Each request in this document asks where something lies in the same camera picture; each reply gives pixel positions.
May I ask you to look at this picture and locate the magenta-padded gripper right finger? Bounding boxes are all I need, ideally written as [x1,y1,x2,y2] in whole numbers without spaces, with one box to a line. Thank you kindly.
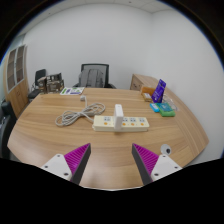
[131,143,183,186]

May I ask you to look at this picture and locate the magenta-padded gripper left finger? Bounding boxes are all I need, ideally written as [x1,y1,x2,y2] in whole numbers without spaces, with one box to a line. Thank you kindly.
[40,142,92,186]

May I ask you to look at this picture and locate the white charger block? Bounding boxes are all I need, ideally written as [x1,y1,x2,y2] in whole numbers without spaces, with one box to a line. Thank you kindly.
[113,103,125,133]

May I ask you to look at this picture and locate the small white round gadget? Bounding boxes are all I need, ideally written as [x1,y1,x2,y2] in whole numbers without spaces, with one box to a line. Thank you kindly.
[160,143,173,156]

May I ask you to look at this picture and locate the cream power strip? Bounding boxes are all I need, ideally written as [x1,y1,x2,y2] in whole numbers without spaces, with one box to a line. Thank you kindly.
[92,114,150,133]

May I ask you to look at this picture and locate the teal flat packet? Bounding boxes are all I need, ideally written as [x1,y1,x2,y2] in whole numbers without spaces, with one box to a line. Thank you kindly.
[157,102,173,113]

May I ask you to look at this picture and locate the small blue packet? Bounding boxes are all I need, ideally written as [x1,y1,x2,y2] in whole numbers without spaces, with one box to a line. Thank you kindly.
[149,102,160,113]

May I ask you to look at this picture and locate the black sofa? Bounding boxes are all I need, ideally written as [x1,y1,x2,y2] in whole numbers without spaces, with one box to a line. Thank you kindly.
[0,99,18,159]

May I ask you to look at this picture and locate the small tan box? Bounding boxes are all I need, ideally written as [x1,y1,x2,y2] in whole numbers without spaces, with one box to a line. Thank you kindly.
[142,92,154,102]

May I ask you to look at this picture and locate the white printed leaflet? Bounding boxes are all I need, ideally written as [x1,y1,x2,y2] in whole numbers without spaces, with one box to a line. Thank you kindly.
[59,86,86,96]

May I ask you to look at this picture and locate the wooden glass-door cabinet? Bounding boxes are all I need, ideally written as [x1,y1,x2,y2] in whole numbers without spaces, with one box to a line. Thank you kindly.
[3,44,30,118]

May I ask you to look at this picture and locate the dark cardboard boxes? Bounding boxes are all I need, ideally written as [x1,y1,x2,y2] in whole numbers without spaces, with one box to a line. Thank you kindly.
[37,73,65,95]

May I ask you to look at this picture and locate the wooden side desk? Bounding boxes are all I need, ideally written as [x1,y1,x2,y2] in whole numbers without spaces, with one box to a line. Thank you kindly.
[129,73,159,92]

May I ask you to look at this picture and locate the grey backpack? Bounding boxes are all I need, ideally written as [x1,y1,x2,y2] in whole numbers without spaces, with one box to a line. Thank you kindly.
[77,68,105,89]

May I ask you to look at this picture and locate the small black chair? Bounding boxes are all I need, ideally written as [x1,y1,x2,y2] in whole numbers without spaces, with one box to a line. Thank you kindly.
[28,68,48,101]

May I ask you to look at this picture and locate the black mesh office chair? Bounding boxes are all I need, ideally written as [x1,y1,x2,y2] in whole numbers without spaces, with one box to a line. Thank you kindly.
[73,63,117,89]

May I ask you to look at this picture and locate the grey-white power strip cable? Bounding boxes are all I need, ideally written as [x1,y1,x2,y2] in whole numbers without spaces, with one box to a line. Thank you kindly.
[54,94,107,128]

